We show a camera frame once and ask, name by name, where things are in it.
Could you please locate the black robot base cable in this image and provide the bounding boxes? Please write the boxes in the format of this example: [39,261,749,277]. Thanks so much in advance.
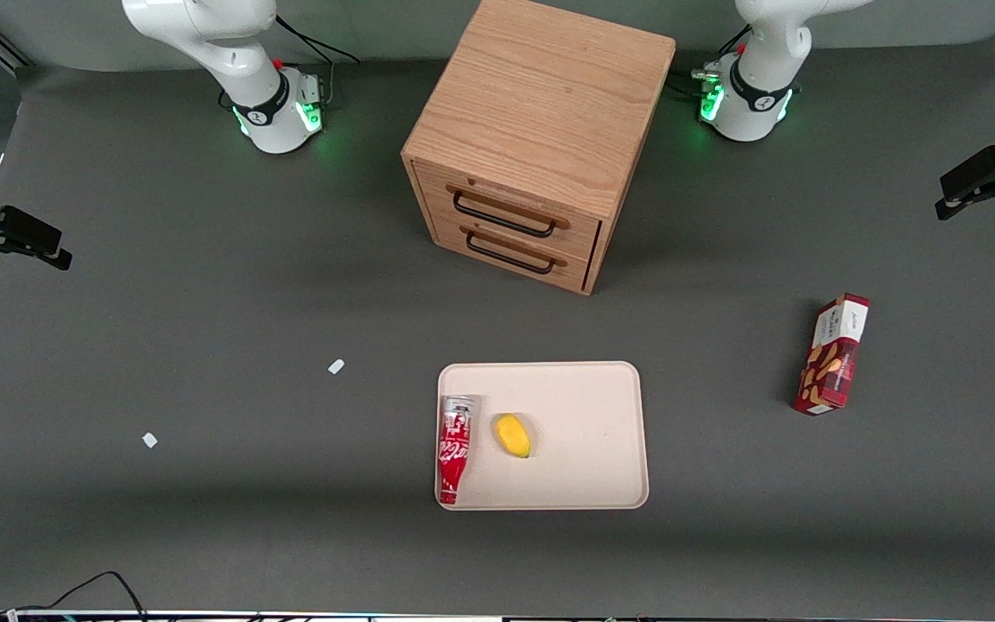
[275,15,361,67]
[716,22,754,58]

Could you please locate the yellow mango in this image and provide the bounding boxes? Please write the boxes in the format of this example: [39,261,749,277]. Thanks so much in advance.
[494,413,533,460]

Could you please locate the black camera clamp mount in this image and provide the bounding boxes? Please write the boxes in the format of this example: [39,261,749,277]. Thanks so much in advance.
[0,177,74,274]
[935,121,995,222]

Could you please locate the red cola bottle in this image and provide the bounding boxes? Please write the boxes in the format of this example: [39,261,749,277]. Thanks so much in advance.
[437,395,475,506]

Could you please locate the lower wooden drawer front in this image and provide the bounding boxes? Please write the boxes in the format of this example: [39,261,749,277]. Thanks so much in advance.
[428,212,593,295]

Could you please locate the short black drawer handle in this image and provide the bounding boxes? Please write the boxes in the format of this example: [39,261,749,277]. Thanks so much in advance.
[465,230,556,276]

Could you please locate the wooden drawer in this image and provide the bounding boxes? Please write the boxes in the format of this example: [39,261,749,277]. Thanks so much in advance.
[428,212,593,295]
[411,160,603,262]

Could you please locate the wooden drawer cabinet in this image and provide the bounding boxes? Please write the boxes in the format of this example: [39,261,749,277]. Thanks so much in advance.
[401,0,677,297]

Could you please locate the upper wooden drawer front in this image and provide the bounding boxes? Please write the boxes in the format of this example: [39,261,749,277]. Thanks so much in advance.
[411,160,603,262]

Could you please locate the red cookie box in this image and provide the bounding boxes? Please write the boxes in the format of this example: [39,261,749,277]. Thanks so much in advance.
[792,292,871,418]

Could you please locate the beige plastic tray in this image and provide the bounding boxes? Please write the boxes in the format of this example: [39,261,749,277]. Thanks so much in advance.
[435,361,650,511]

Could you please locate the black thin table-edge cable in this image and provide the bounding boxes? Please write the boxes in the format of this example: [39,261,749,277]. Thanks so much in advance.
[0,570,149,622]

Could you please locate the long black drawer handle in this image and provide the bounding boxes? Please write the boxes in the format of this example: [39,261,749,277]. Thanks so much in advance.
[452,190,558,239]

